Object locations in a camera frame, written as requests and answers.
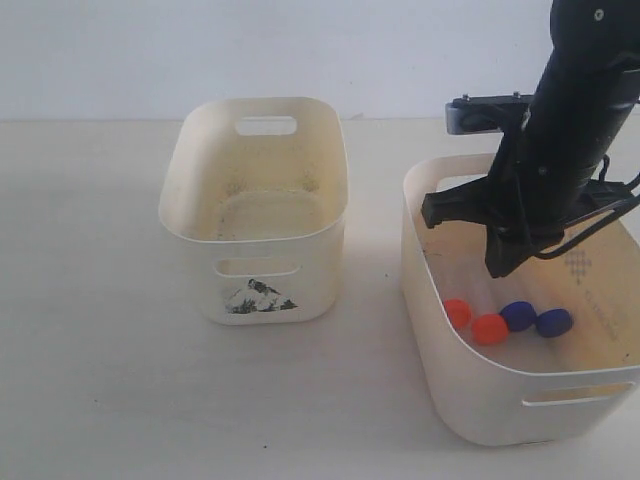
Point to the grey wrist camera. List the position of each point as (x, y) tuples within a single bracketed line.
[(469, 115)]

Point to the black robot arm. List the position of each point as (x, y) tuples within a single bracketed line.
[(593, 67)]

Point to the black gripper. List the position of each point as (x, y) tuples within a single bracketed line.
[(543, 178)]

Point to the cream plastic bin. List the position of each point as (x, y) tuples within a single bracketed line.
[(526, 389), (254, 199)]

